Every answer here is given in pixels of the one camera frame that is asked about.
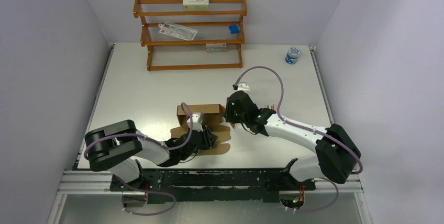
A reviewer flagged brown cardboard box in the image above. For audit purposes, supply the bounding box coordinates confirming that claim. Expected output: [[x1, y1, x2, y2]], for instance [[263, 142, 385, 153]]
[[170, 104, 234, 156]]

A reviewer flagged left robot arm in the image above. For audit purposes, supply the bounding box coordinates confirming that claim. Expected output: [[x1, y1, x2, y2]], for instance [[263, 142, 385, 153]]
[[84, 120, 218, 191]]

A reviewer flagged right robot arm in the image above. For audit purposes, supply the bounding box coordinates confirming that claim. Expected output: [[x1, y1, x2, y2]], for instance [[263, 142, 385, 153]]
[[225, 91, 361, 189]]

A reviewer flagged grey box lower shelf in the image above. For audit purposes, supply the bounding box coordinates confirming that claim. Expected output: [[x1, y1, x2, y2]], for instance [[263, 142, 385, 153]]
[[205, 43, 228, 52]]

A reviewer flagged white green box top shelf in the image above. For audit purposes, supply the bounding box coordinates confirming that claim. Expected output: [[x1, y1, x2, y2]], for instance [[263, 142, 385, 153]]
[[183, 0, 209, 12]]

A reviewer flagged blue white round jar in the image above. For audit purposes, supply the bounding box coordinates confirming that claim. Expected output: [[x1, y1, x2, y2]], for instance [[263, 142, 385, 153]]
[[285, 46, 301, 64]]

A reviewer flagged small blue object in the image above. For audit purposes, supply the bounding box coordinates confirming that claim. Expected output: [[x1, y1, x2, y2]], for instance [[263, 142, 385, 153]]
[[228, 25, 241, 34]]

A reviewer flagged wooden three-tier shelf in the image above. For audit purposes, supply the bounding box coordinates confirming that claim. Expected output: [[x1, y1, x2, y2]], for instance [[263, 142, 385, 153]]
[[132, 0, 247, 71]]

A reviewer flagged flat plastic blister package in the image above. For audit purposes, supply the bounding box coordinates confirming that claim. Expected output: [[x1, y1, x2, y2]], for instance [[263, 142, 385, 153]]
[[158, 22, 198, 41]]

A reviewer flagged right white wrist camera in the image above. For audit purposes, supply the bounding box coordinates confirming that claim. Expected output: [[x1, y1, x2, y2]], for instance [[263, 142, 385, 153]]
[[232, 82, 250, 92]]

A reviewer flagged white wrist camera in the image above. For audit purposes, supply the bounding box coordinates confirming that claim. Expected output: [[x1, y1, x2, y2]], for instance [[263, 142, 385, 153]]
[[232, 82, 250, 92], [191, 113, 204, 124]]

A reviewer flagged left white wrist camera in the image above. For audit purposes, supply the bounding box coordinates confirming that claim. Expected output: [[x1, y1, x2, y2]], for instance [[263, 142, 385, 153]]
[[191, 113, 204, 124]]

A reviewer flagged black base frame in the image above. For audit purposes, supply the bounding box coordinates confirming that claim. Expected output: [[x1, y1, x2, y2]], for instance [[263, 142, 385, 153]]
[[109, 169, 316, 206]]

